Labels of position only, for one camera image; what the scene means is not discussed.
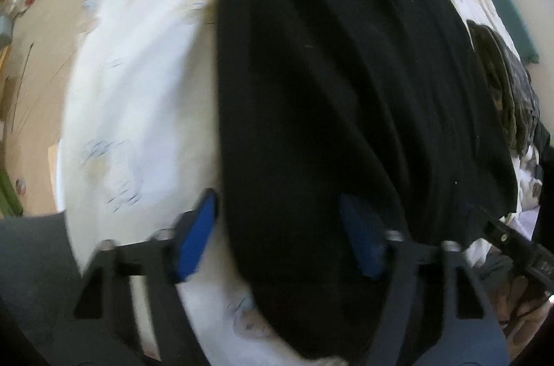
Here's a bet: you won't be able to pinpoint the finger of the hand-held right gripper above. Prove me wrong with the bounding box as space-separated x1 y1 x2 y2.
470 205 537 263

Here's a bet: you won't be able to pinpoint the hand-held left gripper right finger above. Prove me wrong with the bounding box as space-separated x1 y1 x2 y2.
342 194 511 366

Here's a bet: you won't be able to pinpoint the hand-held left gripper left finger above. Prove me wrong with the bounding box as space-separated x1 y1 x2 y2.
52 188 219 366

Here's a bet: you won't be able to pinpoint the black pants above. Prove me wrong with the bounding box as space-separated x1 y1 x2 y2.
216 0 520 362

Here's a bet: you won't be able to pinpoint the camouflage pants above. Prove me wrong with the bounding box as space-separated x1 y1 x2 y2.
466 20 542 157

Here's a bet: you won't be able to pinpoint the person's right hand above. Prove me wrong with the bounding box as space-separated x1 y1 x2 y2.
493 277 550 345

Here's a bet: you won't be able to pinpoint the grey striped fluffy cloth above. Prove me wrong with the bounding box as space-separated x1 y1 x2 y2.
515 145 546 215

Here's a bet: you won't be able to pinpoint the dark clothing pile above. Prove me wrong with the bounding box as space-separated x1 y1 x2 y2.
530 119 554 246

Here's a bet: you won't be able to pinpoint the cream bear printed blanket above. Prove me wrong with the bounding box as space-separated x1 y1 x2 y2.
56 0 546 366

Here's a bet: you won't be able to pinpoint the person's grey trouser leg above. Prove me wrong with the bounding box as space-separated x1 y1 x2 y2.
0 210 148 366

